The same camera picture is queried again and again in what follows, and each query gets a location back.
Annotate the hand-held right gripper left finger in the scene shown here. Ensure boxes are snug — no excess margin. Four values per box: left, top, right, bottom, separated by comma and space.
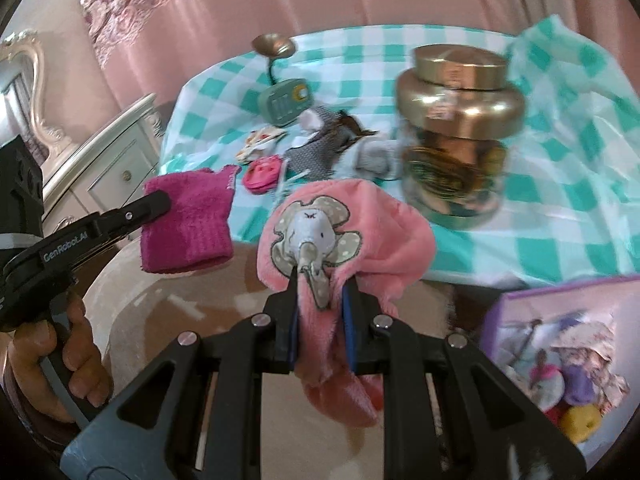
65, 265, 301, 480

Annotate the teal white checked tablecloth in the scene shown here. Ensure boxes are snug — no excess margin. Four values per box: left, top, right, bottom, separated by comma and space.
160, 14, 640, 291

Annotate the person's left hand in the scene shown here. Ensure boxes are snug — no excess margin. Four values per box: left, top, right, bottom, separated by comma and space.
10, 295, 113, 423

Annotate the magenta sock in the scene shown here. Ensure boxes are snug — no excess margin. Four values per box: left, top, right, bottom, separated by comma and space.
140, 165, 238, 275

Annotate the small floral cloth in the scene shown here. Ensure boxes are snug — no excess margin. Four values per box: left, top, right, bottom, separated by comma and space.
237, 127, 287, 163

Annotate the green horn speaker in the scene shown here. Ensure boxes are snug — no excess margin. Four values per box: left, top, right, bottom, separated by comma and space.
251, 33, 312, 127

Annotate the grey sock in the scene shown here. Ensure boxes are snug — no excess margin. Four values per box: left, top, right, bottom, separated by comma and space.
350, 139, 401, 181

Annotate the houndstooth cloth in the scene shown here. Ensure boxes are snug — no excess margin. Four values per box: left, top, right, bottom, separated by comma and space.
286, 106, 351, 181

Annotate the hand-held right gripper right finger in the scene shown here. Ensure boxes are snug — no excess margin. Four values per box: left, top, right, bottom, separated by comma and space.
342, 275, 586, 480

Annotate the ornate white mirror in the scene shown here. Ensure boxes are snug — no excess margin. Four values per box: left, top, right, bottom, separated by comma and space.
0, 30, 81, 161

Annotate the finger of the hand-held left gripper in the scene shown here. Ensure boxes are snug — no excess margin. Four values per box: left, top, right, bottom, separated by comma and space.
92, 190, 173, 253

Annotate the glass jar with gold lid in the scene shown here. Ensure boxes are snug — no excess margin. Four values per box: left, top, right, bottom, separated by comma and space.
396, 44, 527, 231

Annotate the pink elephant fleece hat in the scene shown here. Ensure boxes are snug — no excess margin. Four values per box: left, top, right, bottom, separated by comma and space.
256, 178, 435, 428

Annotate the white dresser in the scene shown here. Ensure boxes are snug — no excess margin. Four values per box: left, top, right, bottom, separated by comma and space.
42, 92, 166, 226

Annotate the purple box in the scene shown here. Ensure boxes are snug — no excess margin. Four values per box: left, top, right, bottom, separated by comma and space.
480, 275, 640, 448

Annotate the pink round pouch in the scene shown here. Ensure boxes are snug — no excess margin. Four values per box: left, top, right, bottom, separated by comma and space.
243, 155, 285, 195

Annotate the pink curtain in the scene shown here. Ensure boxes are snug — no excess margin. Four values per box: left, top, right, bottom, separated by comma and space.
75, 0, 640, 126

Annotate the beige upholstered seat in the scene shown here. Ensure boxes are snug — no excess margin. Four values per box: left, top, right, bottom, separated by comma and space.
82, 240, 451, 441

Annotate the dark brown cloth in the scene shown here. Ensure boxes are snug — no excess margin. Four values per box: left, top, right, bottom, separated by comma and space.
335, 110, 381, 141

